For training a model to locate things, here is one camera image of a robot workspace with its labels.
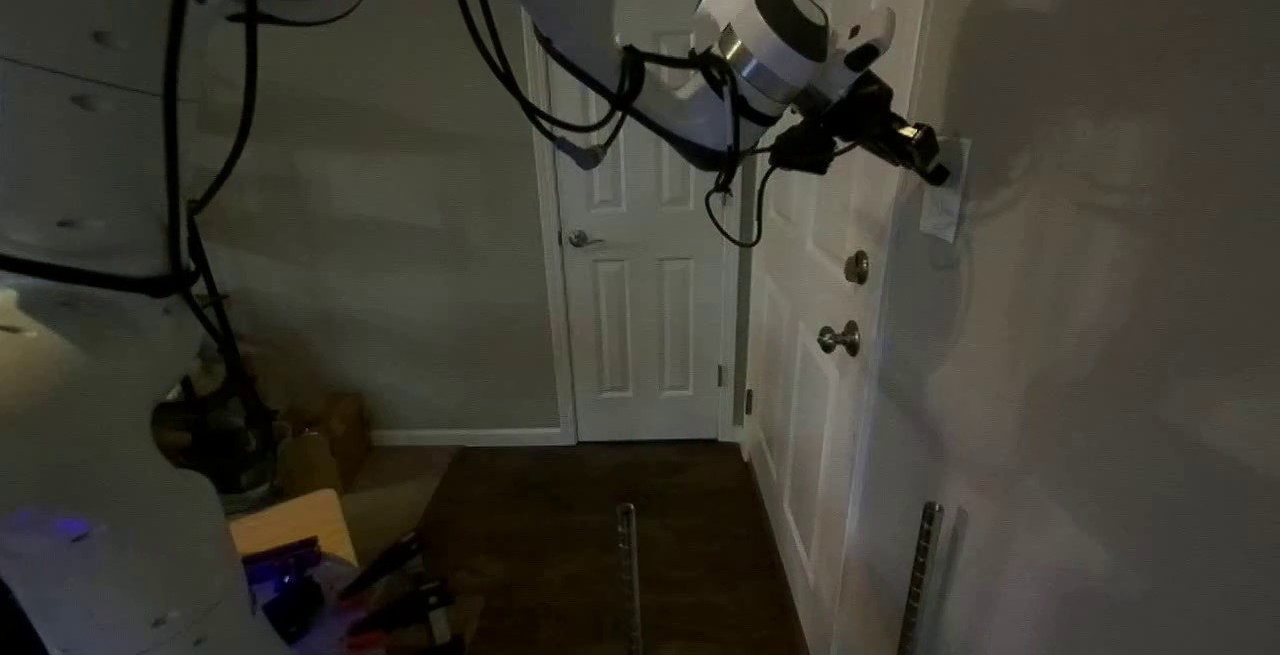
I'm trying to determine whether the silver round door knob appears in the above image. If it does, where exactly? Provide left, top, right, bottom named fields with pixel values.
left=817, top=320, right=862, bottom=359

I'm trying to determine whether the white panel door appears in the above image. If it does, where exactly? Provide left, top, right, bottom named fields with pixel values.
left=553, top=0, right=743, bottom=443
left=744, top=0, right=938, bottom=655

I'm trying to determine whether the stack of cardboard boxes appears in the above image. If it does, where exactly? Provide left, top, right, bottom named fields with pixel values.
left=268, top=390, right=373, bottom=498

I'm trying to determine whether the black clamp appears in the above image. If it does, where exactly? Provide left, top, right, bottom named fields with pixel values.
left=345, top=580, right=456, bottom=648
left=338, top=532, right=425, bottom=600

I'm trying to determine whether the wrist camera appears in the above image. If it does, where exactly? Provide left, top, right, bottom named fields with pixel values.
left=768, top=121, right=837, bottom=177

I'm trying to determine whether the white wall switch plate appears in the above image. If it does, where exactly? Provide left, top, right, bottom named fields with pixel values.
left=919, top=136, right=972, bottom=243

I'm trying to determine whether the metal post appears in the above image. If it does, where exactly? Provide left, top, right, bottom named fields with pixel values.
left=616, top=502, right=643, bottom=655
left=896, top=501, right=945, bottom=655

